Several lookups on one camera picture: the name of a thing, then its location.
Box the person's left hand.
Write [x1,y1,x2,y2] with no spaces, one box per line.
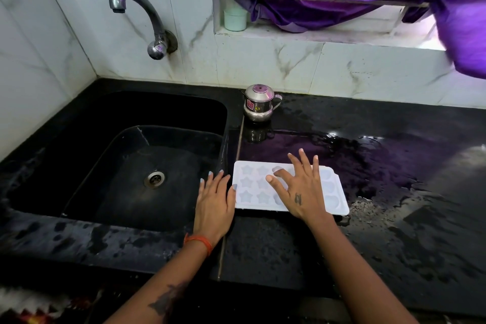
[193,170,238,248]

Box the person's right hand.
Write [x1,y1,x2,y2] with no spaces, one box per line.
[265,148,332,225]

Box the white shaped ice cube tray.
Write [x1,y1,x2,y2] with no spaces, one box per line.
[232,160,350,217]

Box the person's right forearm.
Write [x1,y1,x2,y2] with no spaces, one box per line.
[306,214,419,324]

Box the person's left forearm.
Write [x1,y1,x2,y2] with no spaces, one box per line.
[103,238,213,324]

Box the steel sink drain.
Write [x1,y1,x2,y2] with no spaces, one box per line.
[144,170,166,189]

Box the orange thread wristband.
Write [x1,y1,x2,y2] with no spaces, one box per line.
[183,233,213,257]

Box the small steel pot with lid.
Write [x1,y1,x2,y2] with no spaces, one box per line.
[242,84,283,123]

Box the black stone sink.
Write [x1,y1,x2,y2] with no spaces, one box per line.
[6,89,229,234]

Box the white plastic cup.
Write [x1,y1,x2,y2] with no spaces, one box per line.
[223,6,248,32]

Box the patterned garment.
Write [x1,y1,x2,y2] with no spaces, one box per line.
[0,285,104,324]

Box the chrome wall faucet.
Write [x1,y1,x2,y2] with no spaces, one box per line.
[109,0,178,61]

